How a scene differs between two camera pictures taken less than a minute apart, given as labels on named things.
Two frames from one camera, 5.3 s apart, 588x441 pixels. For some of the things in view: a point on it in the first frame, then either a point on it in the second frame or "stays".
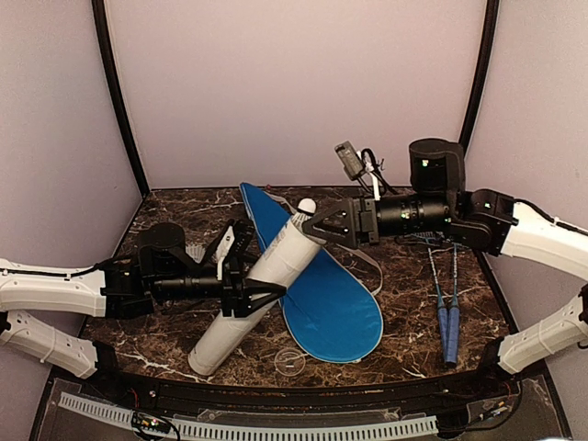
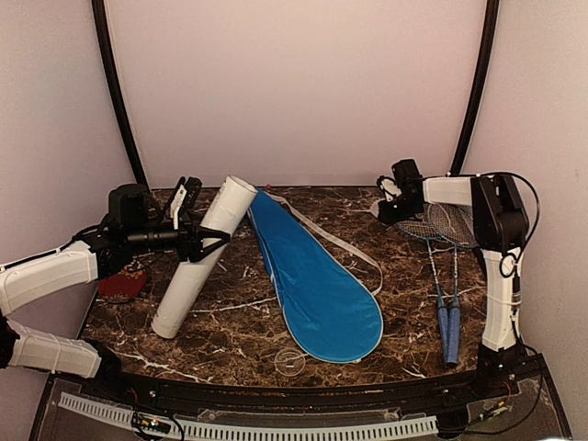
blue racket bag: x=330 y=311 stays
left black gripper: x=233 y=272 to x=193 y=249
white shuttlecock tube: x=285 y=259 to x=224 y=216
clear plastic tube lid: x=289 y=362 stays
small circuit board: x=150 y=422 stays
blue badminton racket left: x=443 y=309 stays
